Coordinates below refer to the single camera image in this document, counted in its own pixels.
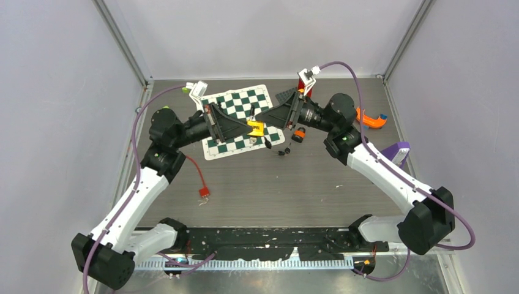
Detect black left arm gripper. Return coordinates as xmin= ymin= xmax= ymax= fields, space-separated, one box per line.
xmin=172 ymin=102 xmax=252 ymax=149

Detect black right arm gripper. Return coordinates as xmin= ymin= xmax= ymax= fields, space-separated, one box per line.
xmin=256 ymin=90 xmax=337 ymax=135

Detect yellow black key fob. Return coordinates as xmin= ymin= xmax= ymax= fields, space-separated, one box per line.
xmin=247 ymin=105 xmax=264 ymax=145

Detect black keys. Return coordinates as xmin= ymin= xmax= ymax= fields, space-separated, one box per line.
xmin=275 ymin=143 xmax=291 ymax=156

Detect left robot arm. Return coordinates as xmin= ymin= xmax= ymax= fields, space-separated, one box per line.
xmin=71 ymin=103 xmax=253 ymax=290

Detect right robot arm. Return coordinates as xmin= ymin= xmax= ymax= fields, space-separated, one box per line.
xmin=231 ymin=91 xmax=455 ymax=255

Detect dark grey building baseplate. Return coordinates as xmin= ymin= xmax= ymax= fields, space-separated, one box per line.
xmin=275 ymin=87 xmax=299 ymax=107

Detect green white chess mat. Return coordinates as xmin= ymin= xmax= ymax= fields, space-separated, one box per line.
xmin=200 ymin=85 xmax=285 ymax=160

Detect red building block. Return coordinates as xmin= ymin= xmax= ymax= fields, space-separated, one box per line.
xmin=297 ymin=79 xmax=314 ymax=97

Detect orange curved toy track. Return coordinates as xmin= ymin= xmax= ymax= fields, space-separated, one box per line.
xmin=362 ymin=113 xmax=387 ymax=129

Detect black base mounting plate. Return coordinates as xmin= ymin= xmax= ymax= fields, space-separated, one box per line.
xmin=173 ymin=227 xmax=389 ymax=262

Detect purple white device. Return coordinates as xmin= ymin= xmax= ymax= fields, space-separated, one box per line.
xmin=381 ymin=141 xmax=411 ymax=170

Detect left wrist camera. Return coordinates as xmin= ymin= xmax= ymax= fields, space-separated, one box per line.
xmin=185 ymin=81 xmax=207 ymax=110

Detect red cable with plug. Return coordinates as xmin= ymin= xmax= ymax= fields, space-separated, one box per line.
xmin=184 ymin=154 xmax=211 ymax=203

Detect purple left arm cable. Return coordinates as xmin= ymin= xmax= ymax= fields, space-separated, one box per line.
xmin=82 ymin=84 xmax=188 ymax=294

